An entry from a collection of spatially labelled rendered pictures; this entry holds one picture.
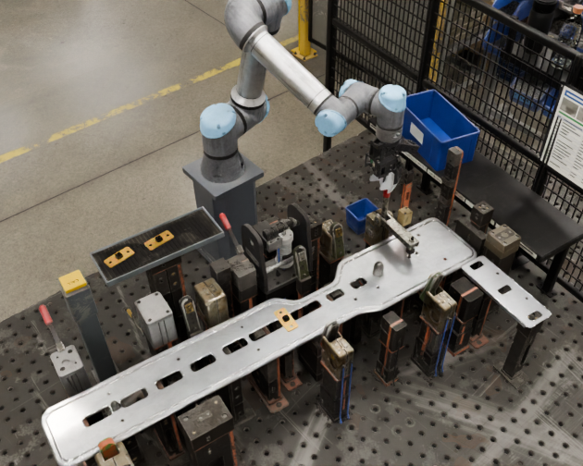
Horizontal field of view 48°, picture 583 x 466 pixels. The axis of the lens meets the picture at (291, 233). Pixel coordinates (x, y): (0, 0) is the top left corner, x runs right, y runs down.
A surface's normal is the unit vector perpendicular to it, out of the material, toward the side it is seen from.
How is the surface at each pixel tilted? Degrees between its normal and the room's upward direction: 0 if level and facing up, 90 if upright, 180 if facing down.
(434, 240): 0
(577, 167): 90
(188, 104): 0
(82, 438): 0
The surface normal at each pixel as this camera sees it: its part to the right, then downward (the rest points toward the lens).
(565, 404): -0.01, -0.71
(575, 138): -0.84, 0.38
